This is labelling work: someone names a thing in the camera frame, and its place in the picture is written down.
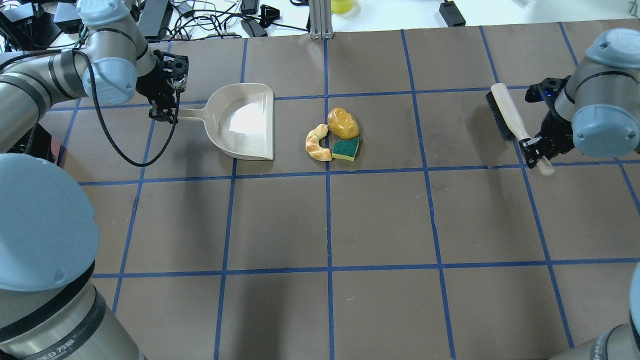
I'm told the black power adapter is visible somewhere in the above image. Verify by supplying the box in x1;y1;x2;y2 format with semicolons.
438;0;466;28

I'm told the beige plastic dustpan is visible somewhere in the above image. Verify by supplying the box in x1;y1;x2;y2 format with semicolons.
178;83;275;161

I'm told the toy bread roll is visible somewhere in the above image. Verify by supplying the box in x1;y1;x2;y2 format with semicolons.
327;107;361;141

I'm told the aluminium frame post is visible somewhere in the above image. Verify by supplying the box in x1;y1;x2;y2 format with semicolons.
308;0;334;40

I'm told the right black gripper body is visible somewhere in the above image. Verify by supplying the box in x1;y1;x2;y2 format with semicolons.
525;76;575;156

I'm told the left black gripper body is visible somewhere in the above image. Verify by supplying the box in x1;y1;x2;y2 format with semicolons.
137;50;190;109

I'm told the green yellow sponge piece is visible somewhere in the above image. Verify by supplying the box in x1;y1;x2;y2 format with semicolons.
331;137;361;162

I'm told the black lined trash bin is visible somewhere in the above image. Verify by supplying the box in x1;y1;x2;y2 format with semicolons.
7;123;62;164

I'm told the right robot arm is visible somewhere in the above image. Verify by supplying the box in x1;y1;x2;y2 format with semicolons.
507;28;639;176

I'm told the toy croissant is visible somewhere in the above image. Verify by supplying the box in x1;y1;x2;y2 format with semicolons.
305;124;333;162

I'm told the beige hand brush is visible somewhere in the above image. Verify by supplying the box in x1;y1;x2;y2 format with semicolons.
486;82;554;176

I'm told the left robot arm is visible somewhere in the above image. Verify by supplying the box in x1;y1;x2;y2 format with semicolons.
1;0;188;360

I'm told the black electronics box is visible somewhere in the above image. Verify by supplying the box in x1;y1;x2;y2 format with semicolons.
137;0;173;41

